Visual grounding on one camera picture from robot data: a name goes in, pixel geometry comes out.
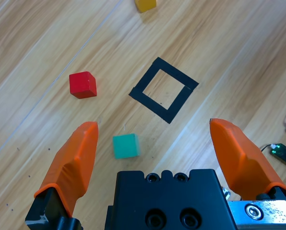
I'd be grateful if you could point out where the green wooden cube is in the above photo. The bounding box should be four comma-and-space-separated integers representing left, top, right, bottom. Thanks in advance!
112, 133, 141, 160

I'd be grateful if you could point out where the black tape square outline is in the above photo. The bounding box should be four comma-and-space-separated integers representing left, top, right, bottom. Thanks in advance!
128, 57, 200, 125

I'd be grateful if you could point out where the small green circuit board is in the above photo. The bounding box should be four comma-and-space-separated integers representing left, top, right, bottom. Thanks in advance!
270, 143, 286, 172

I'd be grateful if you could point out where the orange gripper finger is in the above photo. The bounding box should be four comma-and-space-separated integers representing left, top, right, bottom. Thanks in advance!
209, 118, 286, 201
24, 121, 99, 230

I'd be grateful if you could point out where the red wooden cube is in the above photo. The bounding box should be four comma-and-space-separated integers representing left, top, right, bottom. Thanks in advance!
69, 71, 97, 99

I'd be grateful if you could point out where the yellow wooden cube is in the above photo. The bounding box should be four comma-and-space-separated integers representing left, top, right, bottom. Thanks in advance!
134, 0, 157, 13

